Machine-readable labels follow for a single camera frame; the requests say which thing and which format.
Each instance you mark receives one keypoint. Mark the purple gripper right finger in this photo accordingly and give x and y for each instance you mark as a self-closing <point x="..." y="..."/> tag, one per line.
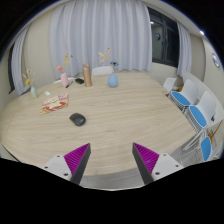
<point x="153" y="166"/>

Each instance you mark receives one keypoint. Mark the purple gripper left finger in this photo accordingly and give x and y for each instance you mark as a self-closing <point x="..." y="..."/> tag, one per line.
<point x="70" y="166"/>

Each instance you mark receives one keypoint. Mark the black computer mouse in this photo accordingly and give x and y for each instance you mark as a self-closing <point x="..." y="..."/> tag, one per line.
<point x="78" y="119"/>

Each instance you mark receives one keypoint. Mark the white chair blue cushion near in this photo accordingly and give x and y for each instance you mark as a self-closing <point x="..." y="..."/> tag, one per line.
<point x="201" y="148"/>

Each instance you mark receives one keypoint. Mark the white chair blue cushion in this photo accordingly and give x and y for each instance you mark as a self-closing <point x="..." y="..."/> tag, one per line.
<point x="186" y="97"/>
<point x="201" y="148"/>
<point x="200" y="115"/>

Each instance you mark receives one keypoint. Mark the white chair blue cushion middle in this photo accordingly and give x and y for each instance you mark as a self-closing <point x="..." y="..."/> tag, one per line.
<point x="200" y="115"/>

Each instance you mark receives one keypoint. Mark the white chair blue cushion far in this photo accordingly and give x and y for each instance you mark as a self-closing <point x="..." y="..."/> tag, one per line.
<point x="186" y="97"/>

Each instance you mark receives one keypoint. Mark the black pen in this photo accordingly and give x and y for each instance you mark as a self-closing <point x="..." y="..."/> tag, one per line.
<point x="69" y="84"/>

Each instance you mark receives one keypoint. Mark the white chair at corner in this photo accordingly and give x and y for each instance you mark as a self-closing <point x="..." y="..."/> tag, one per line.
<point x="169" y="84"/>

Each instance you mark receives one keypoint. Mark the pink vase with flowers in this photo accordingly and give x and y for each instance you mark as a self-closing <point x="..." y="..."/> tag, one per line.
<point x="62" y="68"/>

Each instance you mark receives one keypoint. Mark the blue vase with flowers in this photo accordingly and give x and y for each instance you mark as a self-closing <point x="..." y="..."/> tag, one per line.
<point x="108" y="61"/>

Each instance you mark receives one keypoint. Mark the copper water bottle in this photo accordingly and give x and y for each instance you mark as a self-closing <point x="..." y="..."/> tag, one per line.
<point x="87" y="75"/>

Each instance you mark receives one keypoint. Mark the white chair behind table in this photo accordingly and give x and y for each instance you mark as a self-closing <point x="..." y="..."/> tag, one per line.
<point x="101" y="70"/>

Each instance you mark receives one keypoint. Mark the white left curtain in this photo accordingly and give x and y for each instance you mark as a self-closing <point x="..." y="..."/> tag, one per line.
<point x="16" y="62"/>

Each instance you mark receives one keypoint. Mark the white curtain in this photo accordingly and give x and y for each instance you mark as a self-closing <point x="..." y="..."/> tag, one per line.
<point x="185" y="50"/>
<point x="82" y="31"/>
<point x="16" y="62"/>

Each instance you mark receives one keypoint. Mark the green vase with flowers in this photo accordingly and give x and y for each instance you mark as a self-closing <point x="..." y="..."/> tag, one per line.
<point x="29" y="77"/>

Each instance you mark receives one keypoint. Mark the white right curtain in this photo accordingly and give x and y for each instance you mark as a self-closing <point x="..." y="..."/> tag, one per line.
<point x="185" y="50"/>

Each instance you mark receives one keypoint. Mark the white centre curtain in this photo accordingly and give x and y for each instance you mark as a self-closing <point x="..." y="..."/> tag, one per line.
<point x="82" y="31"/>

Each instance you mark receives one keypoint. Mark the dark window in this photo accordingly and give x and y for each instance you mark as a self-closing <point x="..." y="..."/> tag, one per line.
<point x="165" y="39"/>

